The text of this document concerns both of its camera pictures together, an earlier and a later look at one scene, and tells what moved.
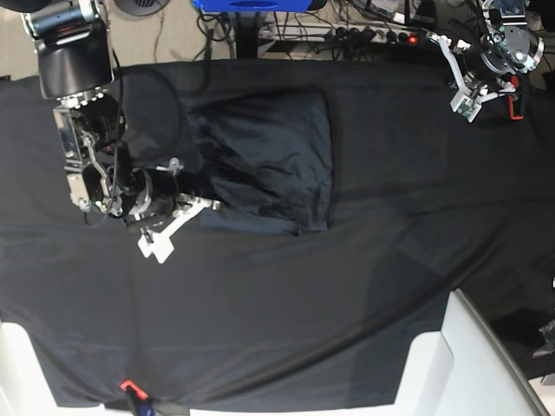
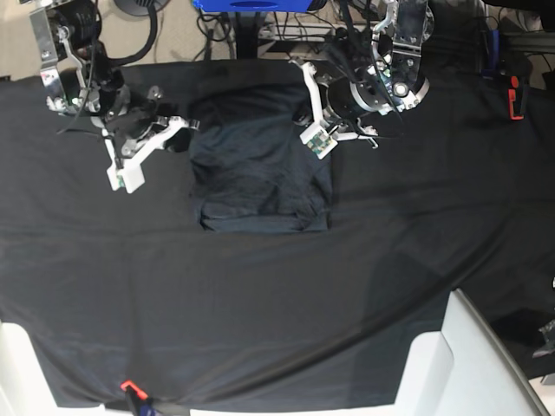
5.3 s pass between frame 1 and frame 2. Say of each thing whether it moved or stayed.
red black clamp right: stayed
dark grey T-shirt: stayed
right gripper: moved
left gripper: moved
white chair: stayed
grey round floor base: stayed
